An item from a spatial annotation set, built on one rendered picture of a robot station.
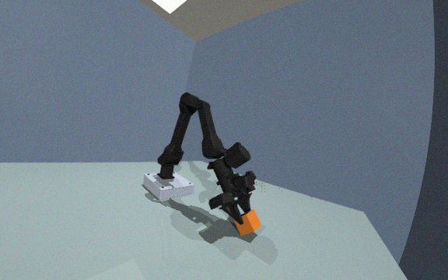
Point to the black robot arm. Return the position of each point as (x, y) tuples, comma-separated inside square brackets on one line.
[(212, 147)]

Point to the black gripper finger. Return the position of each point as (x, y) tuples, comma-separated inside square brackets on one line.
[(233, 211), (244, 202)]

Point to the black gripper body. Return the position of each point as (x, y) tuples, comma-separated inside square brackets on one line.
[(229, 193)]

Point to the orange block with black square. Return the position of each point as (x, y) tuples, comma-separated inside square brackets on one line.
[(250, 222)]

